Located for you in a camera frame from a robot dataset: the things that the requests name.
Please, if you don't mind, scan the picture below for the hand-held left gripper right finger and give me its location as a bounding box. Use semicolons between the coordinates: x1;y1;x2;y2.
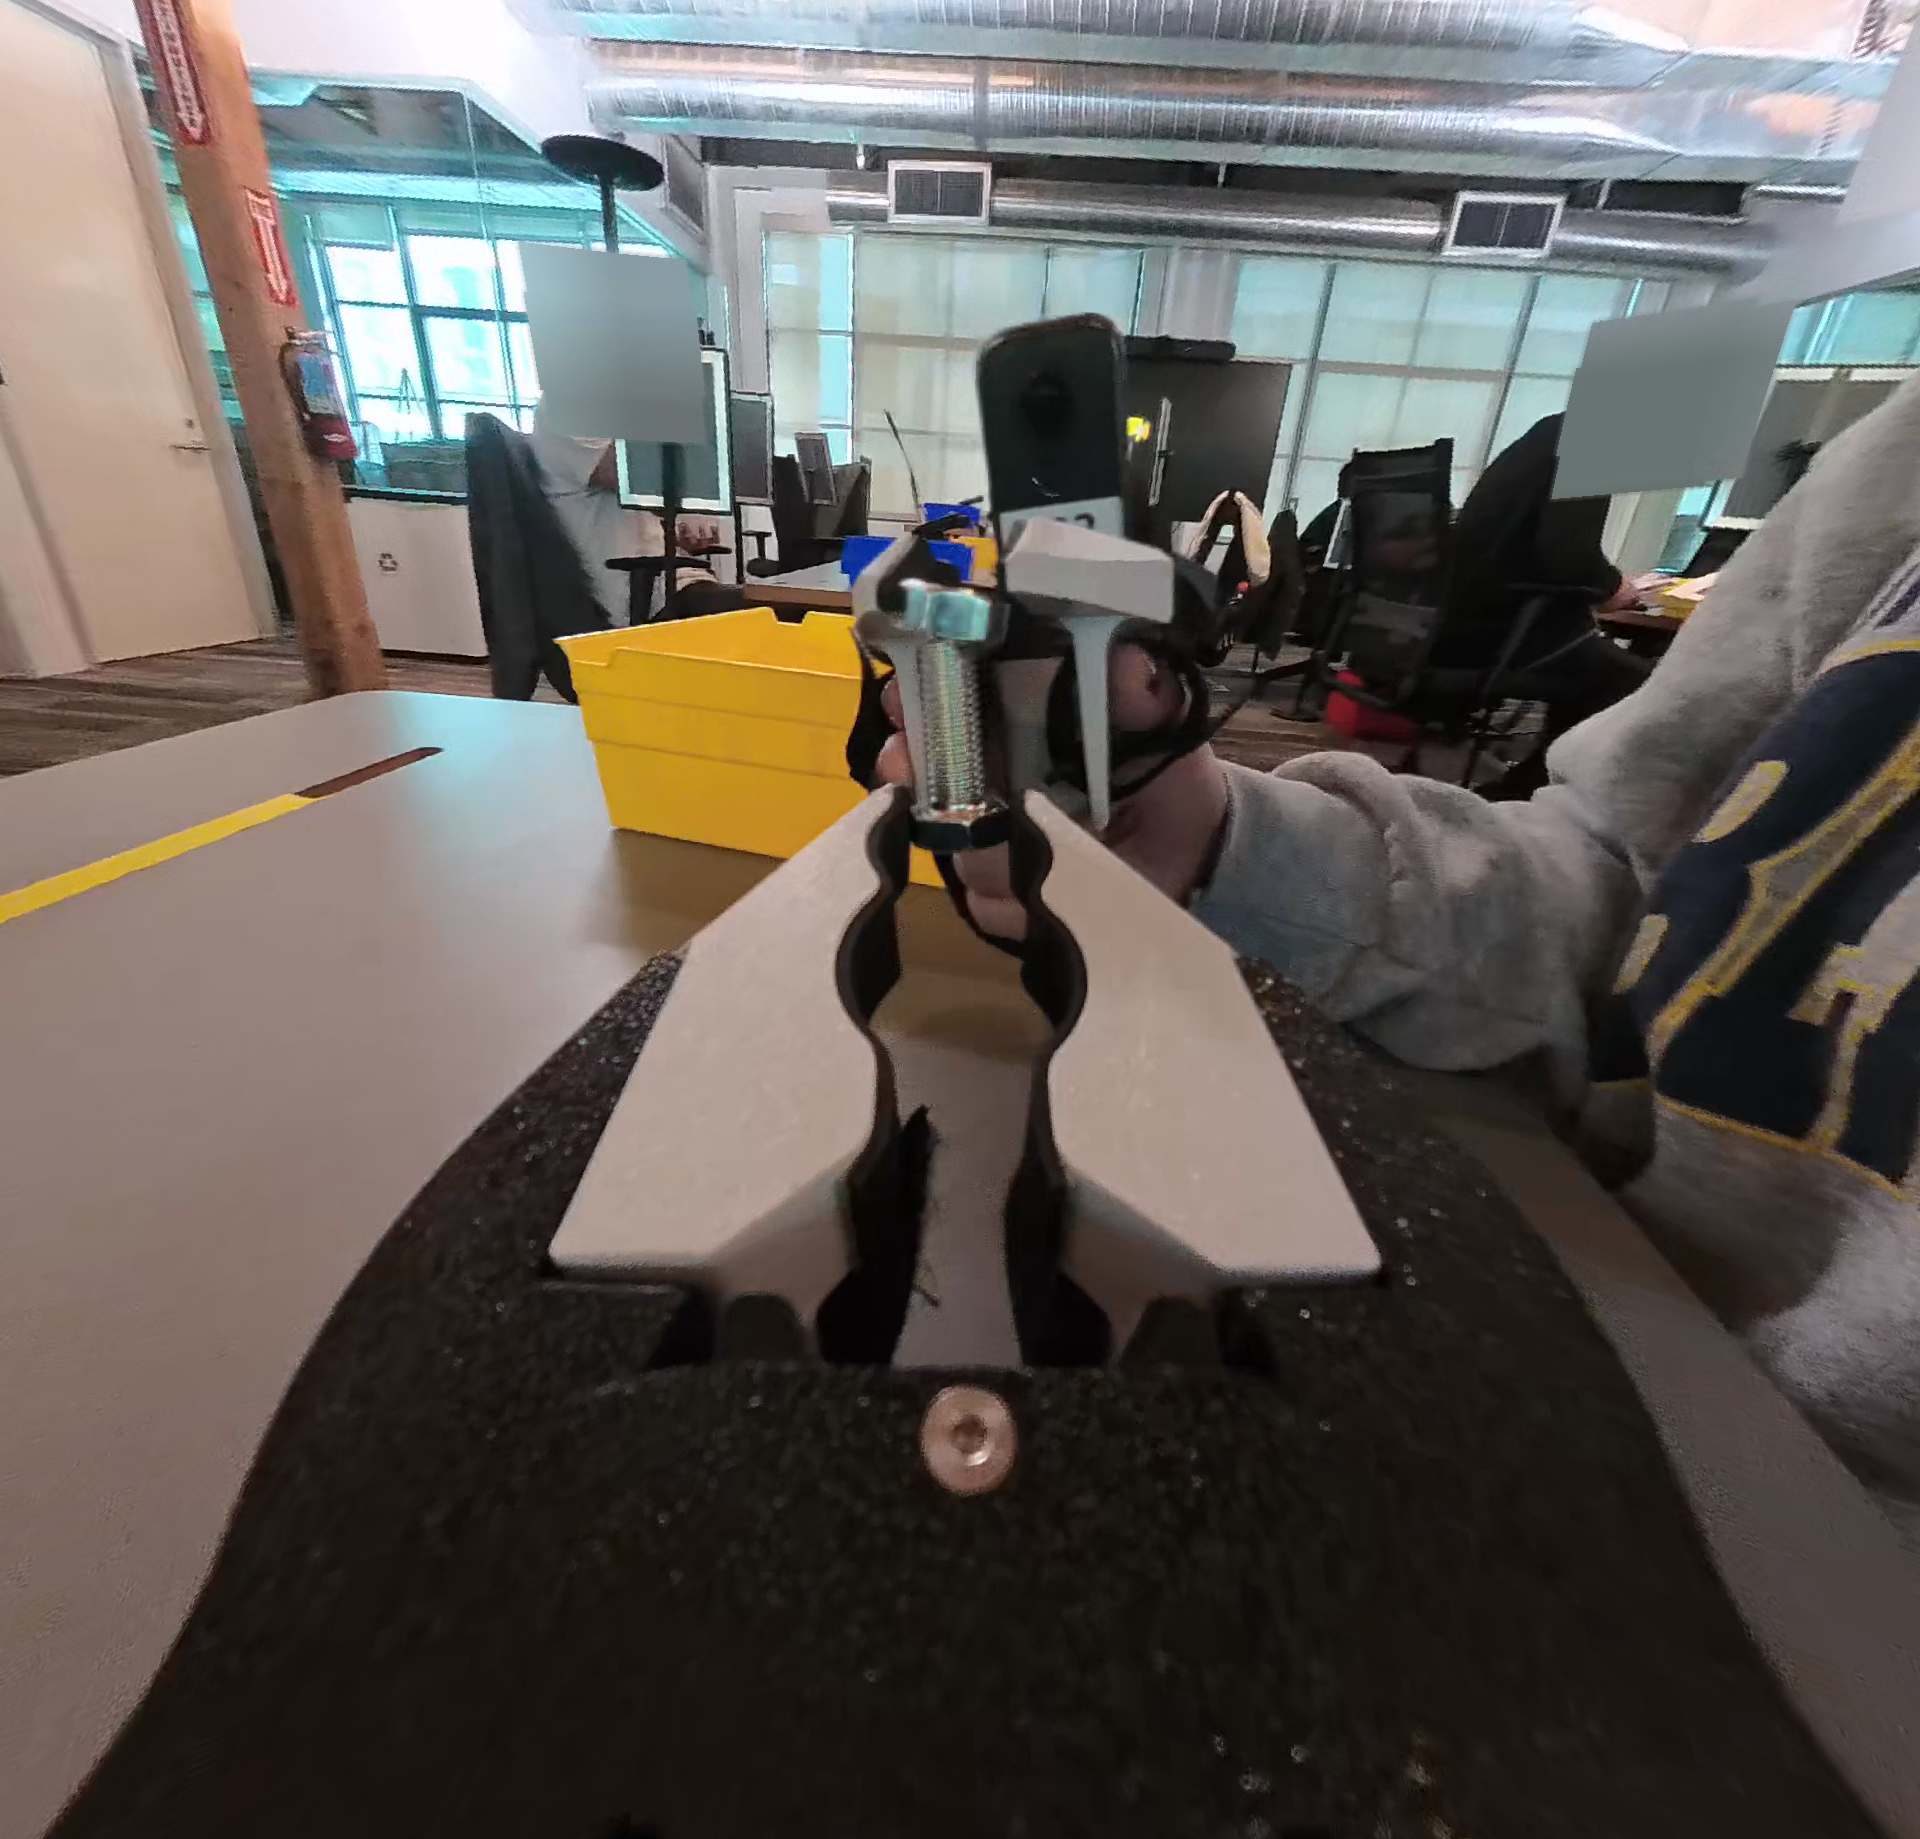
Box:
1005;788;1384;1364

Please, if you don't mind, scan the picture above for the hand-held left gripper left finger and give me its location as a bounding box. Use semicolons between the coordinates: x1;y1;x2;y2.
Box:
548;784;934;1361

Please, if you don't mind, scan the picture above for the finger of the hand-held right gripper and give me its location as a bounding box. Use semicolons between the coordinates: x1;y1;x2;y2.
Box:
850;531;993;759
1000;525;1181;832

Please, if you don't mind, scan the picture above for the silver hex bolt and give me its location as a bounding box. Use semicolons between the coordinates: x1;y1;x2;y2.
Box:
881;582;1005;820

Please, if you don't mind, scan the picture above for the person's right hand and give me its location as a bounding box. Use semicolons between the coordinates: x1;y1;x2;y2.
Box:
943;655;1234;944

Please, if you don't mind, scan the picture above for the blue storage bin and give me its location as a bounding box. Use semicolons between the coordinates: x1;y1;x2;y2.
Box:
838;501;1000;590

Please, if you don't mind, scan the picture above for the black and tan bag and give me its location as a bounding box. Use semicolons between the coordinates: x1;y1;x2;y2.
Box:
1178;487;1306;655

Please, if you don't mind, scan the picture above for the large black screen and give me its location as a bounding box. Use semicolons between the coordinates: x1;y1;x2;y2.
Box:
1122;337;1293;539

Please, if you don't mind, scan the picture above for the yellow plastic bin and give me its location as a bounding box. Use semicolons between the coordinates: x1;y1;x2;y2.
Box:
554;604;950;889

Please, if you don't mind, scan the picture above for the white air vent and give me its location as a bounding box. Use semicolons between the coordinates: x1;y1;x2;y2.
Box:
1443;192;1565;258
889;160;993;226

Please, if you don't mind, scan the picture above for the black office chair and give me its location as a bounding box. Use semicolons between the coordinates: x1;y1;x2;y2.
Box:
1319;435;1501;759

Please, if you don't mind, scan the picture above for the dark jacket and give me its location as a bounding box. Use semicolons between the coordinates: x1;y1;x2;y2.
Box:
463;410;614;703

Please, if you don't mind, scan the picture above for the white recycling cabinet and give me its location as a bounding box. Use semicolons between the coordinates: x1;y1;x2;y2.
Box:
346;496;490;657

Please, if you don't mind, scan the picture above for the black floor lamp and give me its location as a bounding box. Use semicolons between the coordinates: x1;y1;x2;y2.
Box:
540;133;664;261

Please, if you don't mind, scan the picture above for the red fire extinguisher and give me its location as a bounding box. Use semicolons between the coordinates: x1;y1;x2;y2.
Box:
280;327;360;464

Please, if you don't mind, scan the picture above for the yellow tape strip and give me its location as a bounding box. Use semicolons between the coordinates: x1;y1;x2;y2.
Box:
0;788;323;926

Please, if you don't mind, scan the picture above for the white door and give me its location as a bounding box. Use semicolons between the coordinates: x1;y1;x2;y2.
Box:
0;0;280;669

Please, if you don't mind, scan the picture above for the wooden post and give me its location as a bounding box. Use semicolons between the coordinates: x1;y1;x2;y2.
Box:
111;0;388;701

